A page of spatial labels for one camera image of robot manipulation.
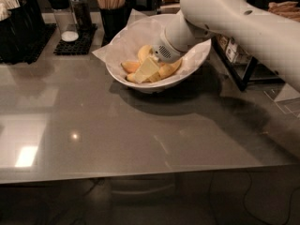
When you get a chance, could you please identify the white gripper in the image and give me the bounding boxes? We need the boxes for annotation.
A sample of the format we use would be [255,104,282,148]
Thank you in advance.
[134,31,191,83]

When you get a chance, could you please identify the curved yellow banana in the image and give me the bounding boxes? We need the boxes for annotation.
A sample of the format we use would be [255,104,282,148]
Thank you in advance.
[138,45,153,64]

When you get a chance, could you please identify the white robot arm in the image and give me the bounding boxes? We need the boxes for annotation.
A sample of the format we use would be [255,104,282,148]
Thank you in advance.
[150,0,300,91]

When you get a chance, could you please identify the long lower yellow banana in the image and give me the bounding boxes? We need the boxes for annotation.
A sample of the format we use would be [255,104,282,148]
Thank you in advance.
[126,59,182,83]

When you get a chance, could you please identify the back orange yellow banana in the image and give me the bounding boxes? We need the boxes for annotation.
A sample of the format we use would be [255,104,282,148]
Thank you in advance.
[121,61,140,73]

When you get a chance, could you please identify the white bowl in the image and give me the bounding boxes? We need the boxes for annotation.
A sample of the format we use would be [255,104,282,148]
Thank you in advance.
[105,13,213,95]

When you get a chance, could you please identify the white paper liner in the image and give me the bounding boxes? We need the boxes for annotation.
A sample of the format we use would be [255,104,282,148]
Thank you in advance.
[91,8,216,87]

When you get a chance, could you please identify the black cup of stirrers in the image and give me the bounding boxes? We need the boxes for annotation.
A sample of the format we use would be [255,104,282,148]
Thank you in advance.
[97,0,127,40]

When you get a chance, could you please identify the small black rubber mat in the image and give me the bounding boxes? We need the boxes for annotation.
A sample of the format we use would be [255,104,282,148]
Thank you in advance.
[53,23,98,55]

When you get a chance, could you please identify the pepper shaker black lid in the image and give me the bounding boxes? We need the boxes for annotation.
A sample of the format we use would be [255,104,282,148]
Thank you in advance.
[70,0,92,31]

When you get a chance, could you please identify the large black rubber mat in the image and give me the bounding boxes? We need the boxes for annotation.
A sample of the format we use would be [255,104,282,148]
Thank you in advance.
[0,23,56,64]

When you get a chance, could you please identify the black condiment caddy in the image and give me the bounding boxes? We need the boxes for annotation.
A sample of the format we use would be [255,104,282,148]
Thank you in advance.
[0,0,45,63]

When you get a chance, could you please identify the black wire condiment rack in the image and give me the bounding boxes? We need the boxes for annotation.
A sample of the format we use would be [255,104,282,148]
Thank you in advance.
[210,0,300,92]

